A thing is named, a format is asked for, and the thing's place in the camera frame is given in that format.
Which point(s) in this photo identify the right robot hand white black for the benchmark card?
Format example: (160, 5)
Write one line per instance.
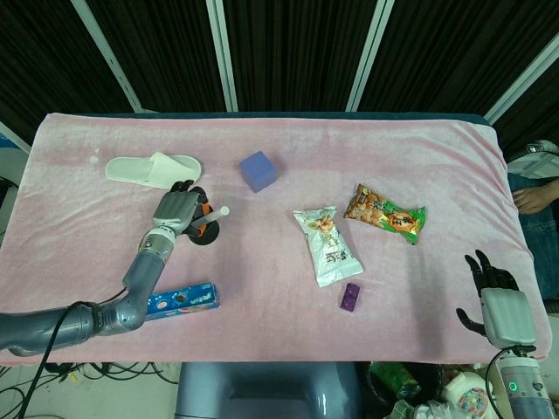
(506, 314)

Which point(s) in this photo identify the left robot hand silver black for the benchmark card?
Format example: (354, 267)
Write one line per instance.
(174, 209)

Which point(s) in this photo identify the right robot arm grey-blue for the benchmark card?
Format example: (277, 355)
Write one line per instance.
(522, 393)

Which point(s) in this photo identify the left robot arm grey-blue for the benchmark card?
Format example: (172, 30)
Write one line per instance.
(144, 266)

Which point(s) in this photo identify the bystander bare forearm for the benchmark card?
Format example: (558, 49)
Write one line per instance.
(535, 196)

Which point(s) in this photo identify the white slipper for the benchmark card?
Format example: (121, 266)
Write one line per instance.
(140, 171)

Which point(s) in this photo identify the bystander blue jeans leg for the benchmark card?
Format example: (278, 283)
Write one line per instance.
(543, 244)

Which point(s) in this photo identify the white toy with coloured dots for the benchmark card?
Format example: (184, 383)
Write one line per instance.
(465, 393)

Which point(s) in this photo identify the blue-purple foam cube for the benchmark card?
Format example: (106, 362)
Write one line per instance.
(257, 172)

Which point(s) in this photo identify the blue cookie box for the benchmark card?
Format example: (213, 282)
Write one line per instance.
(192, 301)

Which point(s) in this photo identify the green package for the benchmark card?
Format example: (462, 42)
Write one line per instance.
(393, 377)

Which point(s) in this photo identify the pink plush cloth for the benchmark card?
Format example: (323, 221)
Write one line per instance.
(284, 314)

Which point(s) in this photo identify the white plaid fabric item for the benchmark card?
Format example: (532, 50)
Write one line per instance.
(535, 161)

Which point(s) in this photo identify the small purple block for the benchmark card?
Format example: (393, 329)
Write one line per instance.
(350, 297)

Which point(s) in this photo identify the orange green snack bag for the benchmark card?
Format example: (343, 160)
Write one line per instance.
(384, 214)

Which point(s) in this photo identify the white snack bag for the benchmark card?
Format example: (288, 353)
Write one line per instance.
(329, 249)

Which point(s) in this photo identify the grey-blue robot torso base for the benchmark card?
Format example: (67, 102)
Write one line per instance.
(266, 388)

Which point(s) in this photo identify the white partition frame post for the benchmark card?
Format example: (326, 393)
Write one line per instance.
(222, 57)
(15, 137)
(369, 57)
(522, 78)
(109, 57)

